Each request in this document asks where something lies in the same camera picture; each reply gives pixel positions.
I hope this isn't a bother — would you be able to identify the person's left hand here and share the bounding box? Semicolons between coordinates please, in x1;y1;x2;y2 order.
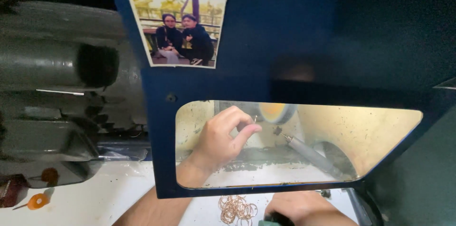
194;106;263;175

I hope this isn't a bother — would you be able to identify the grey rotary handpiece tool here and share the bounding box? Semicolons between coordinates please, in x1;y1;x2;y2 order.
280;132;345;181

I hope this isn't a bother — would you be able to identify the blue polishing hood with window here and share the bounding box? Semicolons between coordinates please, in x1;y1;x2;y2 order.
101;0;456;200

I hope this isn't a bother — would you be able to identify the dark tool with green handle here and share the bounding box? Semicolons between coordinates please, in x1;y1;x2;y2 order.
258;212;296;226

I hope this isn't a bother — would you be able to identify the black round duct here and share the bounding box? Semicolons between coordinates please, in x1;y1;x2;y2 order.
346;188;386;226

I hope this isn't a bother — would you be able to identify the brown box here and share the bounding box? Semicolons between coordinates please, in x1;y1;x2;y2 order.
0;174;30;208

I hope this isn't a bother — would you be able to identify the orange disc tool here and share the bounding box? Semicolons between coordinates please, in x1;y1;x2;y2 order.
12;193;50;211

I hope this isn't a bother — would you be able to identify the grey polishing motor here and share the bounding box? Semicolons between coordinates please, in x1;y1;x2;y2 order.
0;1;149;188

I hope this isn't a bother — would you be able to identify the pile of copper rings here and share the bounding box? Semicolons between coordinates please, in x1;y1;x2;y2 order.
218;194;258;226

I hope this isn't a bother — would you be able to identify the yellow polishing wheel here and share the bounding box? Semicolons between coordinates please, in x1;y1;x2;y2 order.
258;103;298;125

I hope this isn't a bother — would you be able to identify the person's right hand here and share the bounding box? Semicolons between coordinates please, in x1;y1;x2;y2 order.
265;191;333;226

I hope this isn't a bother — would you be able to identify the clear plastic sheet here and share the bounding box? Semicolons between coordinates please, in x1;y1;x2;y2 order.
97;140;152;163

